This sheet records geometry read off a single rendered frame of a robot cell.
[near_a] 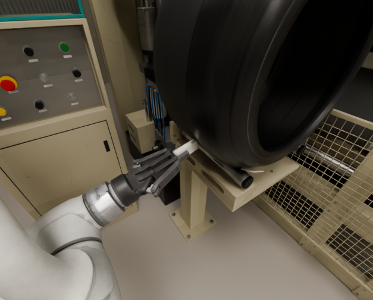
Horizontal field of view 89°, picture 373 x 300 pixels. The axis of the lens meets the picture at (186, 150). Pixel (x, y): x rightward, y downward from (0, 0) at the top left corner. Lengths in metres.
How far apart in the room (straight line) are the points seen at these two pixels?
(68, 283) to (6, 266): 0.08
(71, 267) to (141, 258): 1.12
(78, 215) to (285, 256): 1.36
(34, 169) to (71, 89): 0.42
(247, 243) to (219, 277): 0.30
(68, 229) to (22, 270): 0.15
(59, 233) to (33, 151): 0.69
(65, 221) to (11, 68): 0.70
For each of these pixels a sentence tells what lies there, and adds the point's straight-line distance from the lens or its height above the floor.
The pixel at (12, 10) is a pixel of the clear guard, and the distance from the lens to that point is 0.97.
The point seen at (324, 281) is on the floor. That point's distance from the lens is 1.62.
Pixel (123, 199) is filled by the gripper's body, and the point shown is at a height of 0.98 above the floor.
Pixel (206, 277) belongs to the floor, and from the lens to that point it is 1.40.
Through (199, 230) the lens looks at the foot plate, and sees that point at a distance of 1.51.
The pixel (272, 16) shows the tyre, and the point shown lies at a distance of 0.36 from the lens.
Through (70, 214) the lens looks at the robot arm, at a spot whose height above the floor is 0.99.
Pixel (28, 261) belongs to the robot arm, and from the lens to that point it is 0.32.
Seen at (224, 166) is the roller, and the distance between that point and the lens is 0.62.
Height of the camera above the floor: 1.33
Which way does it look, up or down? 39 degrees down
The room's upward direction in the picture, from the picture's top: straight up
